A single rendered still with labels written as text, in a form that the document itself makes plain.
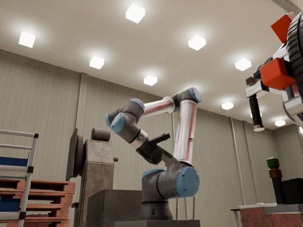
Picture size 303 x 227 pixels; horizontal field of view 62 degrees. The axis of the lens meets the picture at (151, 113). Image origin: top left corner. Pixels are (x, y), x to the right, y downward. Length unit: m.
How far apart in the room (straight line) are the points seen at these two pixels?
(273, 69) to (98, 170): 5.26
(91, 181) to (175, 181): 4.60
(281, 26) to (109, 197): 2.97
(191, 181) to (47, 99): 9.53
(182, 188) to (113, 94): 10.60
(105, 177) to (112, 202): 2.39
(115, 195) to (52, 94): 7.65
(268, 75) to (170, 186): 0.73
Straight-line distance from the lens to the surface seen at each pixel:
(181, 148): 1.43
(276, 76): 0.92
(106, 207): 3.56
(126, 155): 11.06
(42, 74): 11.04
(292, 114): 0.99
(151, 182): 1.44
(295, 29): 1.02
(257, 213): 6.13
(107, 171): 5.95
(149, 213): 1.42
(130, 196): 3.66
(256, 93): 1.19
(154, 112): 1.54
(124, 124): 1.14
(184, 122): 1.53
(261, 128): 1.16
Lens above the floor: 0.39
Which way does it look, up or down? 24 degrees up
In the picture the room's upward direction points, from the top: 1 degrees counter-clockwise
